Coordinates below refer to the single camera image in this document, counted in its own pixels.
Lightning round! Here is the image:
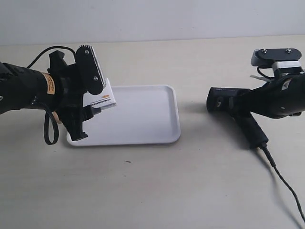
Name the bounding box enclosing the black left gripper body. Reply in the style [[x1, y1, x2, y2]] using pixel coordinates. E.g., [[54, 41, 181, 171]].
[[49, 51, 85, 115]]

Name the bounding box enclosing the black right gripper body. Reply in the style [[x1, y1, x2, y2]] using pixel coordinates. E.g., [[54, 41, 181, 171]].
[[229, 89, 256, 117]]

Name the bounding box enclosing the black barcode scanner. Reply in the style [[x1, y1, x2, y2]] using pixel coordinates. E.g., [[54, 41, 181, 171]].
[[206, 87, 269, 149]]

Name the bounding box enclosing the white red medicine box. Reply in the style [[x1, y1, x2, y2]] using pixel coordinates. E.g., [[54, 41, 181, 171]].
[[83, 78, 117, 110]]

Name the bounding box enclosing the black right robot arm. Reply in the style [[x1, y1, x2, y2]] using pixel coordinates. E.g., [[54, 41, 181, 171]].
[[230, 73, 305, 119]]

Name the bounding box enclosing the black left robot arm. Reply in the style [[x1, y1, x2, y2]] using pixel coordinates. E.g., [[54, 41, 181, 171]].
[[0, 46, 106, 145]]

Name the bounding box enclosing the white plastic tray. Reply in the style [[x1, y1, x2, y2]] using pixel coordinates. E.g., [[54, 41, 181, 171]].
[[66, 85, 181, 147]]

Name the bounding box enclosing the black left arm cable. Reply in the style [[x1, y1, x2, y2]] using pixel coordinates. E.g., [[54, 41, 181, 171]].
[[26, 46, 77, 146]]

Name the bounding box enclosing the black scanner cable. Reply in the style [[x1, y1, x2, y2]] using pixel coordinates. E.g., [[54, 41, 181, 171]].
[[261, 145, 305, 224]]

